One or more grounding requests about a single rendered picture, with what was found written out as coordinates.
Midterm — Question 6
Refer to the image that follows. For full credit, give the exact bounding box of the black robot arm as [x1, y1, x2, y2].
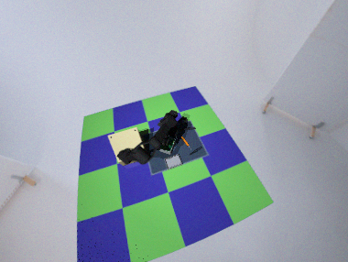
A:
[117, 110, 179, 164]

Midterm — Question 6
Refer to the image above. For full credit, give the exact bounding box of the dark blue-grey mat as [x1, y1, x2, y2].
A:
[142, 121, 209, 175]

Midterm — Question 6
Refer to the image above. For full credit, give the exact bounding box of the green circuit board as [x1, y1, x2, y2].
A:
[159, 137, 175, 152]

